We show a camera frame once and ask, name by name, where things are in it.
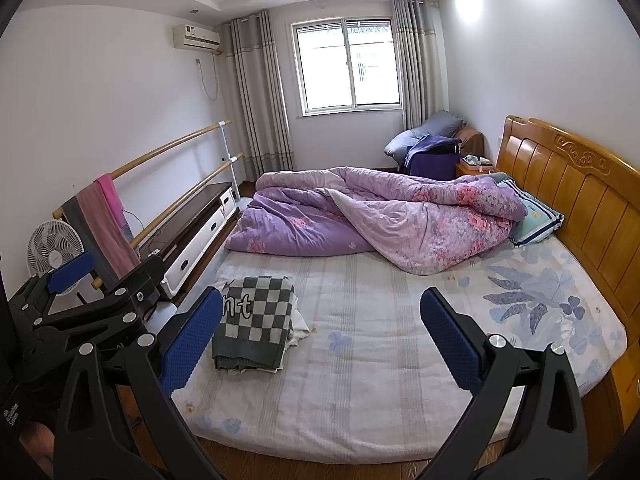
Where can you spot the wooden nightstand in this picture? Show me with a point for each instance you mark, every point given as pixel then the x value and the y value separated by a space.
pixel 467 170

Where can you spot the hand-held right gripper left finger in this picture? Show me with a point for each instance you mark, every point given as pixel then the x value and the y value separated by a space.
pixel 192 335

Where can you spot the brown armchair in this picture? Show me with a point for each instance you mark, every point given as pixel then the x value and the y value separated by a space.
pixel 472 140

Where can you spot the white barre post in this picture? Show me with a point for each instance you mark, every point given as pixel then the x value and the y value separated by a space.
pixel 228 160

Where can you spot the grey towel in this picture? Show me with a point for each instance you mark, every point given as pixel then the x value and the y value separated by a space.
pixel 74 217

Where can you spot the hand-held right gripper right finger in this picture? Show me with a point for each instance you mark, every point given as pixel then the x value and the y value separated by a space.
pixel 450 340

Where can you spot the pink towel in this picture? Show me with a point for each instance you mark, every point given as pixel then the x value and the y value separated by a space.
pixel 100 220

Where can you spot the blue striped pillow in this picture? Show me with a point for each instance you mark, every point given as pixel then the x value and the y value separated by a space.
pixel 537 220

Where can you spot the wall air conditioner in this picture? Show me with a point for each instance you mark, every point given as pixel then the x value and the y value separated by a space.
pixel 195 37

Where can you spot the grey curtain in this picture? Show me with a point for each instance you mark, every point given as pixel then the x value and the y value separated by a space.
pixel 255 110
pixel 420 70

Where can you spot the white electric fan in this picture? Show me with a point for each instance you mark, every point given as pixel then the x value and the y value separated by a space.
pixel 50 250

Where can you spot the white garment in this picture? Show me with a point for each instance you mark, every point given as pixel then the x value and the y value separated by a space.
pixel 300 322

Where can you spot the window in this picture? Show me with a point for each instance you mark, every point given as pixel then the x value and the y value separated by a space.
pixel 325 70

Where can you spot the purple floral quilt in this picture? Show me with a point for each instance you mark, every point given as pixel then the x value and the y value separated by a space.
pixel 400 210

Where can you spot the wooden barre rail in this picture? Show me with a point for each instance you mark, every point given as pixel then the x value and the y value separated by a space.
pixel 200 182
pixel 165 146

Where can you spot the grey white checkered sweater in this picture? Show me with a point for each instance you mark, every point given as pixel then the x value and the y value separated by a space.
pixel 255 320

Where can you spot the dark purple cloth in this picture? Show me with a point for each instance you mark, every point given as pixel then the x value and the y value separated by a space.
pixel 430 164

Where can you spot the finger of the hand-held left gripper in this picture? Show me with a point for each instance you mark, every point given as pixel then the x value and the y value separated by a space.
pixel 135 282
pixel 70 269

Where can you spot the dark top white cabinet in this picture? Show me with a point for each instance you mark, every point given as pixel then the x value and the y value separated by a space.
pixel 195 210

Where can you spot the white floral bed sheet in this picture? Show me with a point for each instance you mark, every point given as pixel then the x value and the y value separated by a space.
pixel 375 335

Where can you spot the wooden bed frame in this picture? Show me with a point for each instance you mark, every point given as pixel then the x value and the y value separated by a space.
pixel 575 185

